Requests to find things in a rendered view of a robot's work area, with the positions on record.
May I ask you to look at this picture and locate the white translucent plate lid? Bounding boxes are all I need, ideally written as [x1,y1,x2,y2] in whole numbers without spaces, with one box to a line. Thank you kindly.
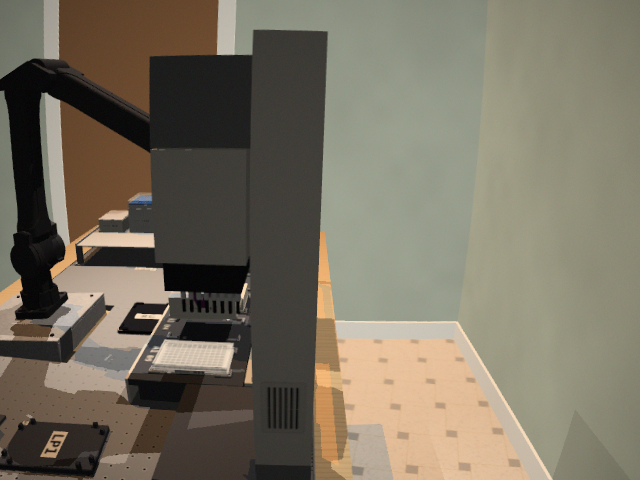
[152,339,234,372]

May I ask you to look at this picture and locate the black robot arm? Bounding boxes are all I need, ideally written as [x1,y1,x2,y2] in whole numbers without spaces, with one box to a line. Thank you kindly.
[0,58,153,319]

